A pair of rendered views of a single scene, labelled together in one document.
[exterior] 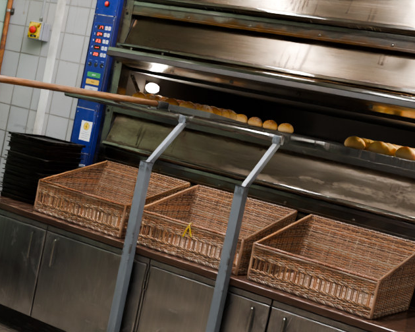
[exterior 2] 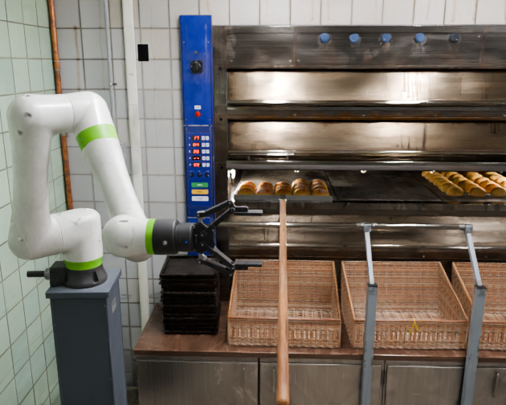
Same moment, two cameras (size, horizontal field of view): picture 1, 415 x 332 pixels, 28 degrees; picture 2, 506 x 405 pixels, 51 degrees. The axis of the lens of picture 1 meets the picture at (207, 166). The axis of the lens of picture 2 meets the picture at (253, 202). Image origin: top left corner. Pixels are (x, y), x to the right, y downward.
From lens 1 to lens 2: 268 cm
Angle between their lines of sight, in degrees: 31
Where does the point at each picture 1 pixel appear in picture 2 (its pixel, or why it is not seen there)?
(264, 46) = (381, 132)
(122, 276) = (368, 385)
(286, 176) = (423, 237)
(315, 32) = (431, 113)
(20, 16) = not seen: hidden behind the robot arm
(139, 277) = (377, 377)
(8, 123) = not seen: hidden behind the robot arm
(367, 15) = (480, 94)
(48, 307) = not seen: outside the picture
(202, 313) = (447, 388)
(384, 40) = (496, 112)
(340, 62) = (458, 137)
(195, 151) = (329, 233)
